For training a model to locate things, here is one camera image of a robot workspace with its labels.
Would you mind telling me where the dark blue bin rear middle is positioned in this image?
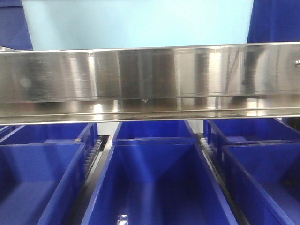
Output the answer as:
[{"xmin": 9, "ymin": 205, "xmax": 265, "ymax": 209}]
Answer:
[{"xmin": 112, "ymin": 120, "xmax": 198, "ymax": 145}]

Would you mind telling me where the light blue bin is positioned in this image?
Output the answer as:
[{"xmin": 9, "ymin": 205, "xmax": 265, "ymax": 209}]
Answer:
[{"xmin": 22, "ymin": 0, "xmax": 253, "ymax": 50}]

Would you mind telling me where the dark blue bin rear right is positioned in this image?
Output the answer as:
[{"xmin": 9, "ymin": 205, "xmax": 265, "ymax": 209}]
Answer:
[{"xmin": 204, "ymin": 118, "xmax": 300, "ymax": 147}]

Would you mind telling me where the dark blue bin upper right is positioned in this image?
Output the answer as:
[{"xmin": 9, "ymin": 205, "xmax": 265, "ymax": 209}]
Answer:
[{"xmin": 247, "ymin": 0, "xmax": 300, "ymax": 43}]

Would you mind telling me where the dark blue bin lower right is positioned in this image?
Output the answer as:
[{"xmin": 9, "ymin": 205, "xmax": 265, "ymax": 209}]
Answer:
[{"xmin": 222, "ymin": 142, "xmax": 300, "ymax": 225}]

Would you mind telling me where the dark blue bin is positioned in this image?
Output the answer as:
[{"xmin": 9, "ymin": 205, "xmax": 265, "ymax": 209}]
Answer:
[
  {"xmin": 0, "ymin": 143, "xmax": 85, "ymax": 225},
  {"xmin": 222, "ymin": 142, "xmax": 300, "ymax": 225},
  {"xmin": 112, "ymin": 120, "xmax": 198, "ymax": 145},
  {"xmin": 204, "ymin": 118, "xmax": 300, "ymax": 147},
  {"xmin": 0, "ymin": 123, "xmax": 98, "ymax": 148},
  {"xmin": 82, "ymin": 143, "xmax": 237, "ymax": 225},
  {"xmin": 247, "ymin": 0, "xmax": 300, "ymax": 43},
  {"xmin": 0, "ymin": 0, "xmax": 33, "ymax": 50}
]

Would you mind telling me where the dark blue bin lower middle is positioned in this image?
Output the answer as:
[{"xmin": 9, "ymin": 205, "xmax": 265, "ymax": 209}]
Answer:
[{"xmin": 82, "ymin": 143, "xmax": 237, "ymax": 225}]

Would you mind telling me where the steel shelf front rail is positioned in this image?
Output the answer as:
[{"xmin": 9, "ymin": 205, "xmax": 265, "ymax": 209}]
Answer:
[{"xmin": 0, "ymin": 42, "xmax": 300, "ymax": 125}]

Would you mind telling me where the dark blue bin upper left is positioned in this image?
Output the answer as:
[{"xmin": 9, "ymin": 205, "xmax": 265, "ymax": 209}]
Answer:
[{"xmin": 0, "ymin": 0, "xmax": 33, "ymax": 50}]

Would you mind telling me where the dark blue bin rear left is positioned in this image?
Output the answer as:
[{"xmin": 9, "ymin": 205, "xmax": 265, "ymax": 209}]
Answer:
[{"xmin": 0, "ymin": 123, "xmax": 98, "ymax": 148}]

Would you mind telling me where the dark blue bin lower left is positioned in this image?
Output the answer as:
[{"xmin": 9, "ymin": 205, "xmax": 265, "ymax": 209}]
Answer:
[{"xmin": 0, "ymin": 143, "xmax": 85, "ymax": 225}]

